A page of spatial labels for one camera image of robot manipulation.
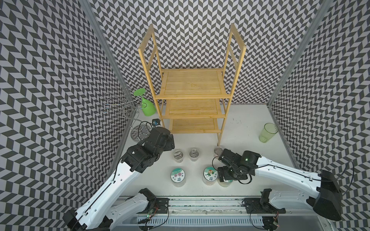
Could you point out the chrome wire cup rack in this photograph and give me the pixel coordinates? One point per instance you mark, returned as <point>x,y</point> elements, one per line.
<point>127,109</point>

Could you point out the small foil-lid cup left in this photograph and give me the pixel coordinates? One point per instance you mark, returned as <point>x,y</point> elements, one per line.
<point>178,156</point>

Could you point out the sunflower seed jar yellow label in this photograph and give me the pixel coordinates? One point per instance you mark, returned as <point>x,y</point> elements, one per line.
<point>225,183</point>

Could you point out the jar with pink flower lid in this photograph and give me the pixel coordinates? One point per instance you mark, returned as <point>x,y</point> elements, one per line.
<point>178,177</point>

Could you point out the small foil-lid cup pink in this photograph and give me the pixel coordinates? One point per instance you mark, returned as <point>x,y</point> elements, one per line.
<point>218,151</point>

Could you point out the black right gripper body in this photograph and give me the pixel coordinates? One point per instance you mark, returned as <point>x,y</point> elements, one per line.
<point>234,165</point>

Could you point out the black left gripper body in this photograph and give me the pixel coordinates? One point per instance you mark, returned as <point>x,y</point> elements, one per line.
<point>168,146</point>

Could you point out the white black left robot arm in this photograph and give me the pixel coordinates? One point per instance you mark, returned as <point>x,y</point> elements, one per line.
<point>100,213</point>

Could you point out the bamboo three-tier shelf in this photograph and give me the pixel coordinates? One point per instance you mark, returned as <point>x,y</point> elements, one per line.
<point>197,100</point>

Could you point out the small foil-lid cup middle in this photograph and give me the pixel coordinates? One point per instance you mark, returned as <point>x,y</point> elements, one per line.
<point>194,154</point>

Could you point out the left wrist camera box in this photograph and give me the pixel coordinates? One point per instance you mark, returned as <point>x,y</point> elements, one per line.
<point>156,122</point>

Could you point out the jar with strawberry lid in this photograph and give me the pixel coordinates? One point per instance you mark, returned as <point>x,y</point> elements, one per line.
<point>210,175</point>

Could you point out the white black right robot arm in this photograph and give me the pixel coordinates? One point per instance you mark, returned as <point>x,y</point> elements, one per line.
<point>319,191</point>

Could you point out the green translucent plastic cup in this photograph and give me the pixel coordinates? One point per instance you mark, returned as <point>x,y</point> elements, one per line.
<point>268,131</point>

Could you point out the green spray bottle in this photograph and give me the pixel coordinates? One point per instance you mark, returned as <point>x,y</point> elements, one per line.
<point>147,106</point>

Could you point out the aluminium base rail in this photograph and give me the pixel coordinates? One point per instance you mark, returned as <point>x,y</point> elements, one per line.
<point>223,213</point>

